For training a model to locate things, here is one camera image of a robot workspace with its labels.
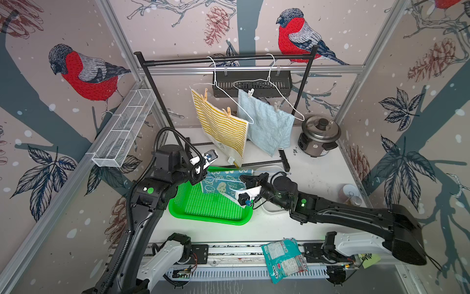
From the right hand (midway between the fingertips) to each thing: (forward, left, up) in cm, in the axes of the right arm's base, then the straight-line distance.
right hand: (245, 169), depth 70 cm
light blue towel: (+28, -11, -5) cm, 30 cm away
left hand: (+2, +14, +6) cm, 15 cm away
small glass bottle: (-2, -52, -22) cm, 57 cm away
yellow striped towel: (+21, +9, -1) cm, 22 cm away
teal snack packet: (-26, -16, -23) cm, 38 cm away
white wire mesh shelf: (+21, +55, +5) cm, 59 cm away
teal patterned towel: (+3, +9, -18) cm, 20 cm away
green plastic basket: (-4, +27, -26) cm, 38 cm away
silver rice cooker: (+28, -38, -9) cm, 48 cm away
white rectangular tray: (-14, -8, 0) cm, 16 cm away
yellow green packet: (-24, -52, -26) cm, 63 cm away
